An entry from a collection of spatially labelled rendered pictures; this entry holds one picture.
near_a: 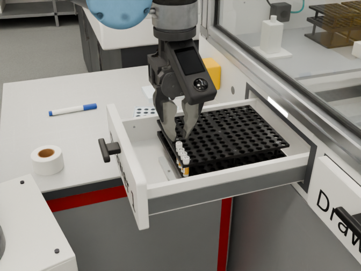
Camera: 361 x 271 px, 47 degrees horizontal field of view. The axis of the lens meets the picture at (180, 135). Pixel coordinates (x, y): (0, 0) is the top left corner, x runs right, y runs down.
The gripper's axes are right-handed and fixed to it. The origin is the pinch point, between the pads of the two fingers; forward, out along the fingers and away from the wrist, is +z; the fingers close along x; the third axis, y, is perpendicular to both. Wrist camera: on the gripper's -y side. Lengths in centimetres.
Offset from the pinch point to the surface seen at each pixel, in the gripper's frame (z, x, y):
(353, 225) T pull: 2.8, -16.4, -28.3
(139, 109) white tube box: 14.9, -2.3, 38.6
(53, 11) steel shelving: 80, -6, 392
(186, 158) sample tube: 2.5, 0.4, -3.9
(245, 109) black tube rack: 4.0, -19.6, 10.5
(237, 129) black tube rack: 3.9, -13.9, 3.5
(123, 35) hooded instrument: 9, -10, 84
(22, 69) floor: 94, 33, 280
